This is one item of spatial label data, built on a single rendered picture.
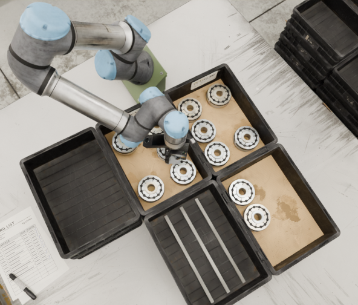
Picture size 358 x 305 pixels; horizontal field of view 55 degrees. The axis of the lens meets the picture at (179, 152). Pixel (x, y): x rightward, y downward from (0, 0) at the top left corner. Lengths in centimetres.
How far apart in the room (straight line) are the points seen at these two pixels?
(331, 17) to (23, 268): 212
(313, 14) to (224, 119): 112
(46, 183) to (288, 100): 115
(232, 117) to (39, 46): 82
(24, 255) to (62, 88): 74
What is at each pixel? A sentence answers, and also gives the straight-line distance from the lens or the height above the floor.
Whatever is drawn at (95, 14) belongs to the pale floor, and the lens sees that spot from 284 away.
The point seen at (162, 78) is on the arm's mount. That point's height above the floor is 87.
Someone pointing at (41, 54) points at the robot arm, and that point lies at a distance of 104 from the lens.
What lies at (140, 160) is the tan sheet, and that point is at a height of 83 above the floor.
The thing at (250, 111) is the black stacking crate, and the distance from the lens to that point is 144.
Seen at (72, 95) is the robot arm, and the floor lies 120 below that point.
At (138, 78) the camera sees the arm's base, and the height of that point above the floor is 86.
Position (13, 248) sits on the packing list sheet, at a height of 70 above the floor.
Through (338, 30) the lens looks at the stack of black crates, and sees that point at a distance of 237.
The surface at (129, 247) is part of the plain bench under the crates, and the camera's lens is 146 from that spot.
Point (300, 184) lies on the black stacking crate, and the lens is 139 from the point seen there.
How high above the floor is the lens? 215
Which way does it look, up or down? 72 degrees down
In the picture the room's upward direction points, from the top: 10 degrees clockwise
